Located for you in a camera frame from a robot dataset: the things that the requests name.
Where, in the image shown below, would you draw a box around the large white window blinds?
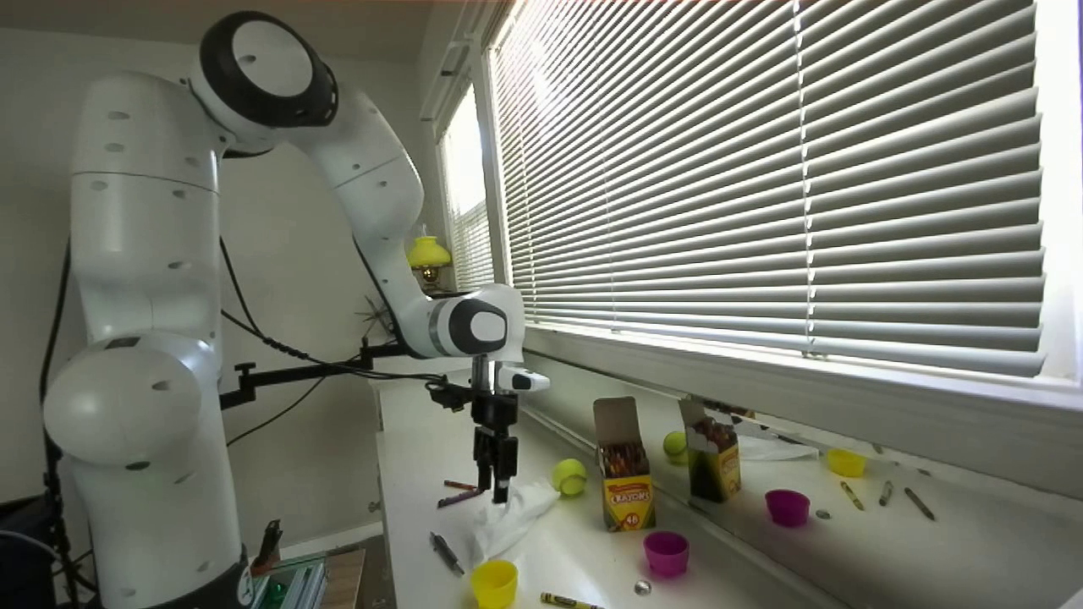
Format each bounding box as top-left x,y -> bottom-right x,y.
491,0 -> 1045,383

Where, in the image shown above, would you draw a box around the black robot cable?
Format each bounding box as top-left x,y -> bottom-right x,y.
218,234 -> 454,393

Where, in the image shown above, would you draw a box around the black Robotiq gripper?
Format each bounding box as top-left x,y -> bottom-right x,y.
468,389 -> 525,506

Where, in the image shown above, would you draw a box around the black equipment stand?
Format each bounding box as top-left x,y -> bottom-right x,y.
0,495 -> 61,609

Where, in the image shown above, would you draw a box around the brown cardboard piece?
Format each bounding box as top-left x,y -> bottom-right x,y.
317,541 -> 369,609

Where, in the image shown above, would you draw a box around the yellow table lamp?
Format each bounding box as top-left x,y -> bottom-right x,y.
404,231 -> 457,283

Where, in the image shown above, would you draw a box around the magenta plastic cup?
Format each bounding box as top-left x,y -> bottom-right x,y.
640,526 -> 693,581

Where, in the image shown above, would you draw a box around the thick black hanging cable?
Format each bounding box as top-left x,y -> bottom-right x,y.
36,247 -> 76,601

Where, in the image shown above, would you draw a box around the thin black boom cable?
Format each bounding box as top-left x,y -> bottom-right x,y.
225,376 -> 332,452

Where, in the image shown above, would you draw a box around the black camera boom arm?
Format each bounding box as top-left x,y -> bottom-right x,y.
218,339 -> 454,411

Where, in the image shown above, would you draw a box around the yellow plastic cup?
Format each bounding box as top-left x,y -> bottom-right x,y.
468,558 -> 525,609

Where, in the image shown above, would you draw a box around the dark pen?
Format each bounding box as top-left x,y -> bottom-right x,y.
428,526 -> 468,581

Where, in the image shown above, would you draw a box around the white paper napkin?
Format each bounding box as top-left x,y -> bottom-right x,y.
465,481 -> 567,569

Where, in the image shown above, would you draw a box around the white window sill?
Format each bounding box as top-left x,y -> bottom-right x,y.
523,316 -> 1083,417

